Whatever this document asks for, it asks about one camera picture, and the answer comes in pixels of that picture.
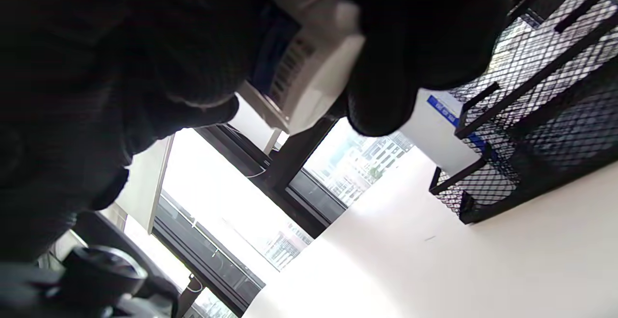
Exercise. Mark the black mesh desk organizer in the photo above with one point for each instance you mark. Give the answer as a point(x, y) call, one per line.
point(531, 190)

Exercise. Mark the small white correction fluid bottle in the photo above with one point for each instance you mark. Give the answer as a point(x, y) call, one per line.
point(328, 76)

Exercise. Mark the black window frame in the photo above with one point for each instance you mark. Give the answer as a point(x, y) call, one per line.
point(299, 149)

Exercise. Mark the person's right hand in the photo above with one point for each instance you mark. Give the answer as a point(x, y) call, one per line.
point(96, 67)

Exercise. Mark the wide white roller blind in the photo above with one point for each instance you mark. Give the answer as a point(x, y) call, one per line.
point(145, 187)

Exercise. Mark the clear tall glue bottle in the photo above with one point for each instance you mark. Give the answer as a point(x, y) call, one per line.
point(429, 130)

